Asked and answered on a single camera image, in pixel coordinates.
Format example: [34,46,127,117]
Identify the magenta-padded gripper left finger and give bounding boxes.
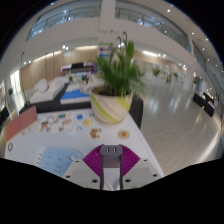
[62,143,104,190]

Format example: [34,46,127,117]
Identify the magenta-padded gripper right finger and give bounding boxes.
[118,143,161,190]

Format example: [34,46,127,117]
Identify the purple-grey charger block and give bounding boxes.
[99,143,124,191]

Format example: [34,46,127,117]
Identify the brown cookie-shaped piece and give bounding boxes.
[89,128,103,139]

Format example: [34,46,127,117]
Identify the round orange disc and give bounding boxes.
[117,129,131,139]

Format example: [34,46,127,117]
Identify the colourful sticker sheet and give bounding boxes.
[37,112,96,134]

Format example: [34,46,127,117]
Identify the potted plant in striped pot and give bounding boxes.
[90,39,144,125]

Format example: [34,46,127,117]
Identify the black display platform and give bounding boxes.
[19,81,144,129]

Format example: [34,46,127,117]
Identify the red flat book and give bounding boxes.
[5,105,38,143]

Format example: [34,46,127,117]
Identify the black piano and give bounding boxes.
[60,62,98,76]

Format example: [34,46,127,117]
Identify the group of black chairs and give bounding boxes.
[192,92,218,118]
[0,106,11,128]

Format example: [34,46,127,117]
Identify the black floor lamp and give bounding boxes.
[20,51,29,104]

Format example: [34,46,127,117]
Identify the direction sign with arrows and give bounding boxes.
[98,42,116,59]

